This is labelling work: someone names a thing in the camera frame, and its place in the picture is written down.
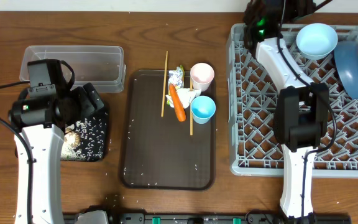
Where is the pile of white rice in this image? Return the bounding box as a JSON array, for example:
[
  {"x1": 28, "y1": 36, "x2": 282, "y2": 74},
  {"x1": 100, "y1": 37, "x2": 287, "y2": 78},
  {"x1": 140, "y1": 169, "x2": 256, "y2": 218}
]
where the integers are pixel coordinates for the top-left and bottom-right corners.
[{"x1": 61, "y1": 113, "x2": 109, "y2": 162}]

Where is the brown dried mushroom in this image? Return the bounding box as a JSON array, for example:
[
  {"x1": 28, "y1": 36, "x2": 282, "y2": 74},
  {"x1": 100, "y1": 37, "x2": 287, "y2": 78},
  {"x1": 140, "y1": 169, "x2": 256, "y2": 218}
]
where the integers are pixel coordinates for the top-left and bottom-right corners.
[{"x1": 62, "y1": 128, "x2": 81, "y2": 153}]

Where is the foil snack wrapper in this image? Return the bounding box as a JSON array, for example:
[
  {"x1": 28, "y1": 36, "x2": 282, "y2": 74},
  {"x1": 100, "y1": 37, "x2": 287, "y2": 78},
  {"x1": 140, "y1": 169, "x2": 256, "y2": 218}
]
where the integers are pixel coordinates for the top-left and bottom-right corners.
[{"x1": 168, "y1": 65, "x2": 185, "y2": 89}]

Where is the orange carrot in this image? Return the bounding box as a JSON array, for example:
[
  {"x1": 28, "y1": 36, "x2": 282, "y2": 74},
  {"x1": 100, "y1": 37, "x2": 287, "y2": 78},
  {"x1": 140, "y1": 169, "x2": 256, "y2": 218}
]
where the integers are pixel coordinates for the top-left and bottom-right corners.
[{"x1": 169, "y1": 84, "x2": 186, "y2": 122}]

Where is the white paper napkin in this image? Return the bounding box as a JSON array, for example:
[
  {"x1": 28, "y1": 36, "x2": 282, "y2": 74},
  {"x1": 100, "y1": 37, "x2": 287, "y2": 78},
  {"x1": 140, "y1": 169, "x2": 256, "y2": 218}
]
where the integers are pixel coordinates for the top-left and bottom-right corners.
[{"x1": 177, "y1": 88, "x2": 201, "y2": 109}]

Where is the light blue plastic bowl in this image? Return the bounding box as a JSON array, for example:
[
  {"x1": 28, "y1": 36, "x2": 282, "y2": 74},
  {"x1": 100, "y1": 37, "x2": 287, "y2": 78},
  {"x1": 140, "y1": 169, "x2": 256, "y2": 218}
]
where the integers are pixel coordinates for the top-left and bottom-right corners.
[{"x1": 296, "y1": 23, "x2": 338, "y2": 60}]

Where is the dark blue plate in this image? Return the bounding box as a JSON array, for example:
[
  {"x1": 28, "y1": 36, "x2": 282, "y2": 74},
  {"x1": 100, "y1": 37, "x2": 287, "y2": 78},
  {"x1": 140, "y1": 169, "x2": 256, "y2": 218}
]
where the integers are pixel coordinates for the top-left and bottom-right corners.
[{"x1": 334, "y1": 40, "x2": 358, "y2": 100}]

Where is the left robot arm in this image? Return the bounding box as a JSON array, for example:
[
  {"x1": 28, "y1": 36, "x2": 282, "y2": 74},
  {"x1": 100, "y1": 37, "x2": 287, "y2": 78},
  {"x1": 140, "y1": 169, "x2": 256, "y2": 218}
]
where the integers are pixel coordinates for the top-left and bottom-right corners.
[{"x1": 8, "y1": 59, "x2": 106, "y2": 223}]

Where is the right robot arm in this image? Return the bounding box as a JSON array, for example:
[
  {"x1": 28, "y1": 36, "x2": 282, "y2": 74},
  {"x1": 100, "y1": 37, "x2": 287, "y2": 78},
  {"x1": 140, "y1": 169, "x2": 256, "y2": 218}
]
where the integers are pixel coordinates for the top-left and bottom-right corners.
[{"x1": 243, "y1": 1, "x2": 329, "y2": 223}]

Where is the black waste bin tray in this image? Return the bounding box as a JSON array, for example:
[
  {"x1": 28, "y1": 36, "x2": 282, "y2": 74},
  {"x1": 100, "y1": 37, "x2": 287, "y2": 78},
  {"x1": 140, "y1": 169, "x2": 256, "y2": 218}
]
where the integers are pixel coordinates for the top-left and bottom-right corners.
[{"x1": 61, "y1": 93, "x2": 109, "y2": 162}]

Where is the grey plastic dishwasher rack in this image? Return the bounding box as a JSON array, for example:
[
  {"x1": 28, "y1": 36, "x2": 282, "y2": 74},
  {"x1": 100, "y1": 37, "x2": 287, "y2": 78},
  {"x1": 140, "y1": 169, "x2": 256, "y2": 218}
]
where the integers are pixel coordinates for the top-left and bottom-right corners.
[{"x1": 226, "y1": 24, "x2": 358, "y2": 179}]

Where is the clear plastic bin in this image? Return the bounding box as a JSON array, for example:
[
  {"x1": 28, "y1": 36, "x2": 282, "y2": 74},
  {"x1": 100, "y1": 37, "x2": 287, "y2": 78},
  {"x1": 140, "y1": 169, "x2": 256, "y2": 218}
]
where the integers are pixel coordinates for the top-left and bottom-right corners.
[{"x1": 19, "y1": 45, "x2": 126, "y2": 93}]

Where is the wooden chopstick left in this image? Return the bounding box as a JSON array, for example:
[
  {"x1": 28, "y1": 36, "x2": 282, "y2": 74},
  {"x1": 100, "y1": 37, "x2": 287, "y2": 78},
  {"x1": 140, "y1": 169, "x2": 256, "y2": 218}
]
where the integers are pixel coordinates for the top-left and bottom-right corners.
[{"x1": 161, "y1": 51, "x2": 168, "y2": 118}]

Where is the wooden chopstick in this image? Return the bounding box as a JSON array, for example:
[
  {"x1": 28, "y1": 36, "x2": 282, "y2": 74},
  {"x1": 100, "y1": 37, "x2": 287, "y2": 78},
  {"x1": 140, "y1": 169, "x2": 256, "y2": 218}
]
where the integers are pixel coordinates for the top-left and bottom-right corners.
[
  {"x1": 190, "y1": 77, "x2": 193, "y2": 136},
  {"x1": 161, "y1": 51, "x2": 168, "y2": 118}
]

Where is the dark brown serving tray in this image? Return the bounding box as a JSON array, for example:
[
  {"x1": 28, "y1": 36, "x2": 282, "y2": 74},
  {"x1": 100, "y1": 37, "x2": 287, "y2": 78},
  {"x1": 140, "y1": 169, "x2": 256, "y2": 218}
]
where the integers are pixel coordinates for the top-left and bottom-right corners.
[{"x1": 119, "y1": 70, "x2": 216, "y2": 190}]

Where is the wooden chopstick right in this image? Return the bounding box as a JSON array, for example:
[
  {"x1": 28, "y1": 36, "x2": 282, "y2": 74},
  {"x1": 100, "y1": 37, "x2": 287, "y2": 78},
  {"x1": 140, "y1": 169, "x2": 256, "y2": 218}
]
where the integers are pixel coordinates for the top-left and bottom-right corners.
[{"x1": 190, "y1": 77, "x2": 193, "y2": 136}]

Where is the light blue plastic cup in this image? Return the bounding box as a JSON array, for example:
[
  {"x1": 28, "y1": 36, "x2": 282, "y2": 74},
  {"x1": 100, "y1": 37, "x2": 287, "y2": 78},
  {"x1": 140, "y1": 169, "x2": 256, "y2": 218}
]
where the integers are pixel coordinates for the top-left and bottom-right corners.
[{"x1": 191, "y1": 96, "x2": 216, "y2": 124}]

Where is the pink plastic cup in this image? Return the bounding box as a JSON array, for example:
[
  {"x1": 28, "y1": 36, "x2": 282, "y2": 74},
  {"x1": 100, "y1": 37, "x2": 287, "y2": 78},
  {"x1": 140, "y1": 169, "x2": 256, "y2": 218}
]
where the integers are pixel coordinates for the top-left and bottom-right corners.
[{"x1": 190, "y1": 63, "x2": 214, "y2": 91}]

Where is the black rail with green clips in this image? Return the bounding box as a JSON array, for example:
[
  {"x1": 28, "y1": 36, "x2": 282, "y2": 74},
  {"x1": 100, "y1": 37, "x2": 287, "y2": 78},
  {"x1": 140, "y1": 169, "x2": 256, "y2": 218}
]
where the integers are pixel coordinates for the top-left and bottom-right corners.
[{"x1": 63, "y1": 205, "x2": 352, "y2": 224}]

